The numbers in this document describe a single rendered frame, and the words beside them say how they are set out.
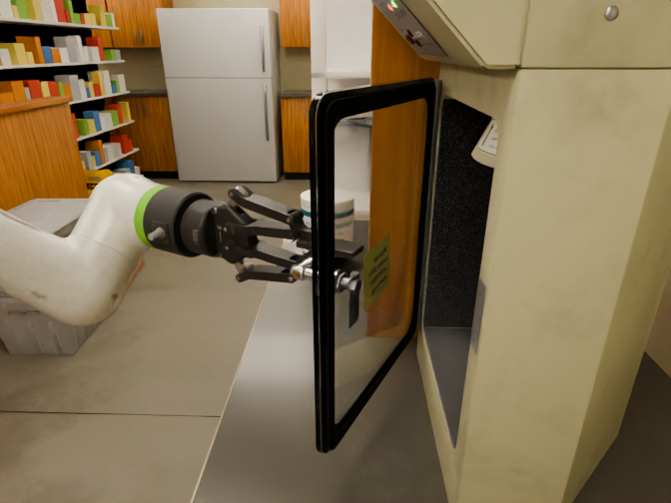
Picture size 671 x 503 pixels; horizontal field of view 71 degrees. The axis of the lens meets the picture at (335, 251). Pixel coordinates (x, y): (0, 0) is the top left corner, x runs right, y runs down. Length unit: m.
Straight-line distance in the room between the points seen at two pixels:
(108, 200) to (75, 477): 1.50
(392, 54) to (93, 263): 0.51
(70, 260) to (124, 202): 0.10
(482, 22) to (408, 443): 0.51
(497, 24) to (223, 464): 0.57
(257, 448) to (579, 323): 0.43
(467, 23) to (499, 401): 0.33
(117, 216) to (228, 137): 4.80
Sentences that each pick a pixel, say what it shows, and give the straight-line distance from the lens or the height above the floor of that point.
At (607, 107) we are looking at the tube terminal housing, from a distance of 0.40.
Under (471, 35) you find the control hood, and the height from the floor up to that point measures 1.43.
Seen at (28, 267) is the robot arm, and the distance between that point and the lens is 0.69.
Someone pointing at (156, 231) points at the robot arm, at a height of 1.20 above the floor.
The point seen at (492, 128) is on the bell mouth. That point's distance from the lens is 0.51.
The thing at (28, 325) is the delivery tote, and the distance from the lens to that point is 2.74.
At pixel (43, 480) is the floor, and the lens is 2.14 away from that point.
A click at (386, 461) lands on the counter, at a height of 0.94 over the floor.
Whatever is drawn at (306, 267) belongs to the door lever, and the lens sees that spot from 0.51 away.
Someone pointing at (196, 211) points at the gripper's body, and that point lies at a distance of 0.63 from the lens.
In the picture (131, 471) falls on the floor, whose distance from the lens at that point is 2.04.
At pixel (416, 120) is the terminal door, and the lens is 0.62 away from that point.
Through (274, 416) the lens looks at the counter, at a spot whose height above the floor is 0.94.
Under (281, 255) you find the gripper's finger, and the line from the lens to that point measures 0.59.
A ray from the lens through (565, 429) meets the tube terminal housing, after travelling 0.54.
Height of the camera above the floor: 1.42
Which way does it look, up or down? 23 degrees down
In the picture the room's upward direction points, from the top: straight up
